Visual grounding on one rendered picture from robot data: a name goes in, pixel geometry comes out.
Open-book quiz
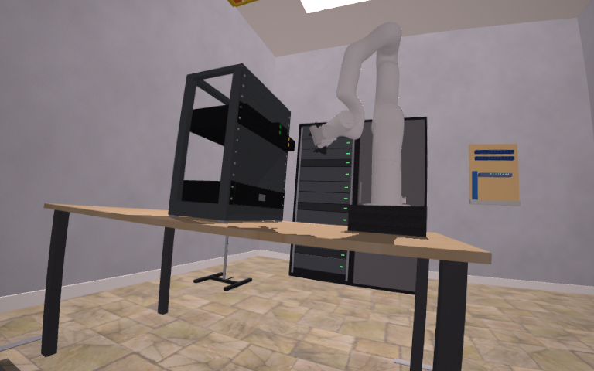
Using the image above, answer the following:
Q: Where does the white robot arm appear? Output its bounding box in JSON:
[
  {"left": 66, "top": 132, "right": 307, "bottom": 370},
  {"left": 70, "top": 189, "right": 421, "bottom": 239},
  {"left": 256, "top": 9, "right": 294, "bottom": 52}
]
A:
[{"left": 309, "top": 22, "right": 409, "bottom": 206}]

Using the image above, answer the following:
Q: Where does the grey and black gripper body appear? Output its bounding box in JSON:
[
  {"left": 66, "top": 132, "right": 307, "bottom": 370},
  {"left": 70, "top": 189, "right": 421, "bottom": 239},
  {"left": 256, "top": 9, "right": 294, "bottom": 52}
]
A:
[{"left": 318, "top": 139, "right": 334, "bottom": 148}]

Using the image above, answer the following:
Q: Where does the black server rack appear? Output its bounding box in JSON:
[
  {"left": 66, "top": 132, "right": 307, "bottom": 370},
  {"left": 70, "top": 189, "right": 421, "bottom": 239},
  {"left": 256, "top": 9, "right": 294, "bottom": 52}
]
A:
[{"left": 168, "top": 63, "right": 295, "bottom": 223}]

